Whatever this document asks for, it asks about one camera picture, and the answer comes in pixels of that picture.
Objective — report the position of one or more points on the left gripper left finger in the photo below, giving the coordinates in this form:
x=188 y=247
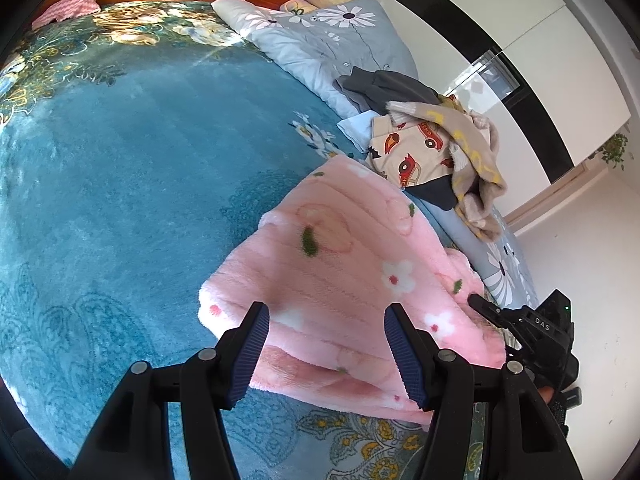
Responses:
x=131 y=438

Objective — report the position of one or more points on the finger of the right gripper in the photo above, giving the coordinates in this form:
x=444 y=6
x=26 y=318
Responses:
x=487 y=309

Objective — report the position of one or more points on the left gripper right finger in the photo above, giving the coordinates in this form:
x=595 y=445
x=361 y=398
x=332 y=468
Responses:
x=488 y=422

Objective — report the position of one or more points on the pink floral fleece garment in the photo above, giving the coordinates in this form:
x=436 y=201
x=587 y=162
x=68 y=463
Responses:
x=341 y=247

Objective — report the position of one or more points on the person right hand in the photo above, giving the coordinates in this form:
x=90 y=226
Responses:
x=546 y=393

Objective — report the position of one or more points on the black garment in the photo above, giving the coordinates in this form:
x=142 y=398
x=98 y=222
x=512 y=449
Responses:
x=437 y=192

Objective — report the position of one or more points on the beige car print garment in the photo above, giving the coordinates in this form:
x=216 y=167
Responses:
x=409 y=154

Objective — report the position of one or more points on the green potted plant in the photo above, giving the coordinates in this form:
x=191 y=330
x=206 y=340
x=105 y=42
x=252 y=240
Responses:
x=613 y=151

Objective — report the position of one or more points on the dark grey garment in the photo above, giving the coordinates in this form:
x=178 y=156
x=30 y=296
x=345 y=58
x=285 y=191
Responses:
x=373 y=90

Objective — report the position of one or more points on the white black glossy wardrobe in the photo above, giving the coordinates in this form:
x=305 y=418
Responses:
x=530 y=66

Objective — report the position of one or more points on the teal floral bed blanket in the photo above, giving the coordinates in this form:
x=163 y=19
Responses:
x=139 y=146

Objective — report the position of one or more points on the light blue daisy quilt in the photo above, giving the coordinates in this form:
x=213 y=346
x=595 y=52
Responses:
x=319 y=46

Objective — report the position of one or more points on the pink knitted cloth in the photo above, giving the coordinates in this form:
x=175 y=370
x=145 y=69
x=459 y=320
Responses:
x=64 y=10

